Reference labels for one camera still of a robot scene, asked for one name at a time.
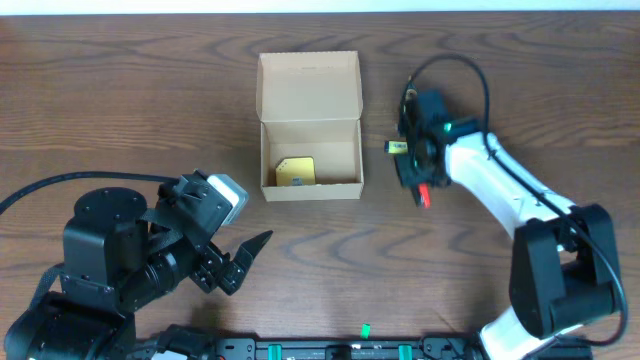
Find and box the yellow sticky note pad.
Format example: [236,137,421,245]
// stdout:
[275,157,316,187]

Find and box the brown cardboard box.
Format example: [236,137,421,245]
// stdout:
[256,51,364,202]

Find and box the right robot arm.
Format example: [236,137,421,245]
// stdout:
[394,114,629,359]

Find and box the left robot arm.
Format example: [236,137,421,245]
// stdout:
[4,184,272,359]

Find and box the yellow highlighter blue cap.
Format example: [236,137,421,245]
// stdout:
[384,140,408,155]

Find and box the correction tape dispenser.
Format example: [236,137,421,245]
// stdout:
[400,76,418,109]

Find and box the small green clip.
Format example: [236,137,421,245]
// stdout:
[360,323,371,340]

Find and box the black mounting rail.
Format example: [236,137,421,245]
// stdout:
[134,324,594,360]

